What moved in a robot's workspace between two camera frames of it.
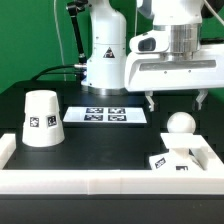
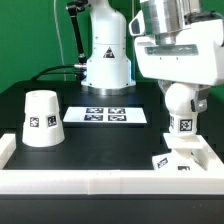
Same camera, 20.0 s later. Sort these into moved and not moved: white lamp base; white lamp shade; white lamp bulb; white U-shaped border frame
Moved: white lamp bulb
Not moved: white lamp shade; white lamp base; white U-shaped border frame
